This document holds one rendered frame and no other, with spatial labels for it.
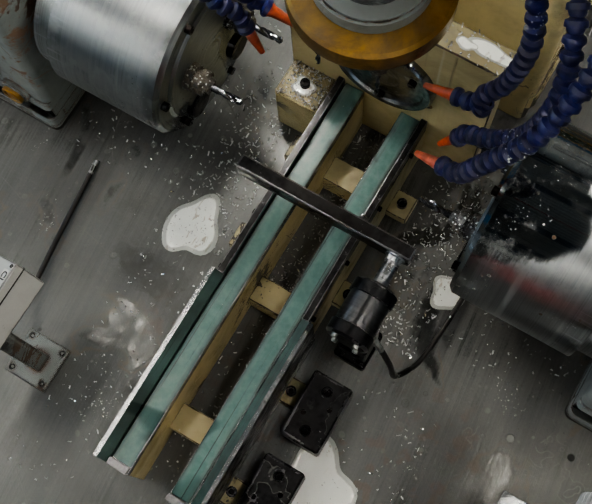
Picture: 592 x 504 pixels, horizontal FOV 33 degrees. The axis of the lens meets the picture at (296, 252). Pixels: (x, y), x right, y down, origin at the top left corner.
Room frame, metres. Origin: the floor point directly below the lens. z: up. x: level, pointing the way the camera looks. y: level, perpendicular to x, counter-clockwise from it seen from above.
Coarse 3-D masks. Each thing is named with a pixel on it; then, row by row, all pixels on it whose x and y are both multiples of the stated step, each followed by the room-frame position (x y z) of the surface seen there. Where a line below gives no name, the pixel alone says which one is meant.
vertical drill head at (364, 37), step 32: (288, 0) 0.52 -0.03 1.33; (320, 0) 0.50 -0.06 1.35; (352, 0) 0.50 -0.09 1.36; (384, 0) 0.49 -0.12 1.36; (416, 0) 0.49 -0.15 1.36; (448, 0) 0.49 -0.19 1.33; (320, 32) 0.48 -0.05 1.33; (352, 32) 0.47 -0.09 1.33; (384, 32) 0.47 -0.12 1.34; (416, 32) 0.46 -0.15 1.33; (352, 64) 0.45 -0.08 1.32; (384, 64) 0.44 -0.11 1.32
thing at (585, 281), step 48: (576, 144) 0.39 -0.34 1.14; (528, 192) 0.34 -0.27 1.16; (576, 192) 0.33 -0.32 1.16; (480, 240) 0.30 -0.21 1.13; (528, 240) 0.29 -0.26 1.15; (576, 240) 0.28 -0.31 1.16; (480, 288) 0.26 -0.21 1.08; (528, 288) 0.24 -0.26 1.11; (576, 288) 0.23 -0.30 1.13; (576, 336) 0.18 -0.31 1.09
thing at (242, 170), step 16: (240, 160) 0.48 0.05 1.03; (256, 160) 0.48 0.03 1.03; (256, 176) 0.45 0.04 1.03; (272, 176) 0.45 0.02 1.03; (288, 192) 0.42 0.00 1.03; (304, 192) 0.42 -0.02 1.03; (304, 208) 0.41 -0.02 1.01; (320, 208) 0.40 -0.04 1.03; (336, 208) 0.39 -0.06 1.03; (336, 224) 0.38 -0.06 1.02; (352, 224) 0.37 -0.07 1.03; (368, 224) 0.37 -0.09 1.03; (368, 240) 0.35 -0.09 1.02; (384, 240) 0.34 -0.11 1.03; (400, 240) 0.34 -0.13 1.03; (400, 256) 0.32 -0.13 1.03
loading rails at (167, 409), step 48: (336, 96) 0.60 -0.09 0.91; (336, 144) 0.54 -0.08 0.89; (384, 144) 0.52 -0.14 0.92; (336, 192) 0.49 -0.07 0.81; (384, 192) 0.44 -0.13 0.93; (240, 240) 0.40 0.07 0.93; (288, 240) 0.43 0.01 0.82; (336, 240) 0.39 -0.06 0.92; (240, 288) 0.34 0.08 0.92; (336, 288) 0.34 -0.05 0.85; (192, 336) 0.28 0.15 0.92; (288, 336) 0.26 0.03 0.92; (144, 384) 0.22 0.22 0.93; (192, 384) 0.23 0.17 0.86; (240, 384) 0.21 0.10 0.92; (288, 384) 0.21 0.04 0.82; (144, 432) 0.16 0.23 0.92; (192, 432) 0.16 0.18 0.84; (240, 432) 0.15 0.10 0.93; (192, 480) 0.09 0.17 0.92; (240, 480) 0.09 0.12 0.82
